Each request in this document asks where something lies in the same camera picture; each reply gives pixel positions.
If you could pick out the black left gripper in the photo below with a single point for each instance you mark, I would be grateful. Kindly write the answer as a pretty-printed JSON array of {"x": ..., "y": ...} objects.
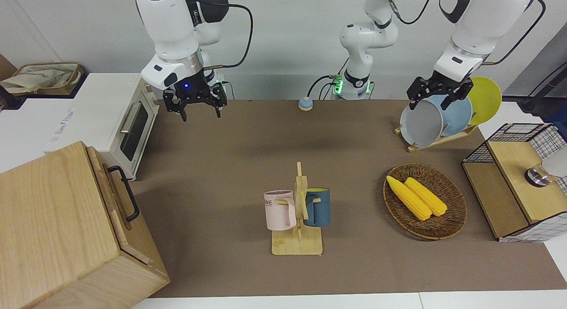
[{"x": 443, "y": 86}]

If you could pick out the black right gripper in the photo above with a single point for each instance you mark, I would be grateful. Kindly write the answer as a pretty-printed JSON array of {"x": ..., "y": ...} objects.
[{"x": 192, "y": 89}]

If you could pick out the light wooden drawer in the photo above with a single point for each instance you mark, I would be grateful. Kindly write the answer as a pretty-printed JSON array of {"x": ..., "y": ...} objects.
[{"x": 110, "y": 198}]

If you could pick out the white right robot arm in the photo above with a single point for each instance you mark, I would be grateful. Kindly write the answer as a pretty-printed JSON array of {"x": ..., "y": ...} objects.
[{"x": 170, "y": 25}]

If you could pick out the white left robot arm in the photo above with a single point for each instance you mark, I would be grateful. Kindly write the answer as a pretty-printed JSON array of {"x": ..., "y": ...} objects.
[{"x": 474, "y": 29}]

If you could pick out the light wooden drawer cabinet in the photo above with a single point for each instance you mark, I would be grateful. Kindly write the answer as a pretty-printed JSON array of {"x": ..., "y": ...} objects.
[{"x": 44, "y": 211}]

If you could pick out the light blue plate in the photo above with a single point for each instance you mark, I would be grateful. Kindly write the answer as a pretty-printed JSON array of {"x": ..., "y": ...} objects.
[{"x": 456, "y": 116}]

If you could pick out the grey plate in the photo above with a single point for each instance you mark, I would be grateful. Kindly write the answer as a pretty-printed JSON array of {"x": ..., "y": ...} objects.
[{"x": 421, "y": 125}]

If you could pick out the yellow plate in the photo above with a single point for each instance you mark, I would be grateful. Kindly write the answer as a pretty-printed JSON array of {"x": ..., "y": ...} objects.
[{"x": 487, "y": 100}]

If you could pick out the wooden plate rack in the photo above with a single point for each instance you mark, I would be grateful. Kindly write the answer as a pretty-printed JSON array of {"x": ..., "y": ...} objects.
[{"x": 443, "y": 140}]

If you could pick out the black stand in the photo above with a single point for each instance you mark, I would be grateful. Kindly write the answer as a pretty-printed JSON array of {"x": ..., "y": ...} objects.
[{"x": 536, "y": 103}]

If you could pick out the brown table mat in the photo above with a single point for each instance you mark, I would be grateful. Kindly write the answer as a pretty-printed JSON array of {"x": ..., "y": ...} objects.
[{"x": 354, "y": 145}]

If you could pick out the yellow corn cob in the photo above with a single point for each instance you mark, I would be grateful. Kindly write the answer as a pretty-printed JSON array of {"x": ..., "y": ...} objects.
[
  {"x": 407, "y": 198},
  {"x": 427, "y": 197}
]

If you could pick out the white toaster oven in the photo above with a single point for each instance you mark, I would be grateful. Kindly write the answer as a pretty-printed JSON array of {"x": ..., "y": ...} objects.
[{"x": 88, "y": 114}]

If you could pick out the brown wicker basket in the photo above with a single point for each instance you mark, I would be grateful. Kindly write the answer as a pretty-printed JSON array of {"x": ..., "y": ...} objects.
[{"x": 447, "y": 220}]

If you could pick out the pink mug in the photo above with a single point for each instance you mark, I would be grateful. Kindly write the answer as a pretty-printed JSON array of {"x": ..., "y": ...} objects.
[{"x": 277, "y": 213}]

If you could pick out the beige canvas bag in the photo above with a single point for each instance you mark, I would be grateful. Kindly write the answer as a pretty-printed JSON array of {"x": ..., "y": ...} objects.
[{"x": 40, "y": 76}]

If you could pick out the dark blue mug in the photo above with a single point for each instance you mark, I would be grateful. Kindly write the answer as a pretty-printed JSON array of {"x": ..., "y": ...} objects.
[{"x": 321, "y": 209}]

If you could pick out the wooden mug rack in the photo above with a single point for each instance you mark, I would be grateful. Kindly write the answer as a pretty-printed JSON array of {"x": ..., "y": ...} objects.
[{"x": 297, "y": 244}]

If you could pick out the brown cardboard box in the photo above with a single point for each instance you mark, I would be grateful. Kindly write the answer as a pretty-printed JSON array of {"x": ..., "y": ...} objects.
[{"x": 5, "y": 67}]

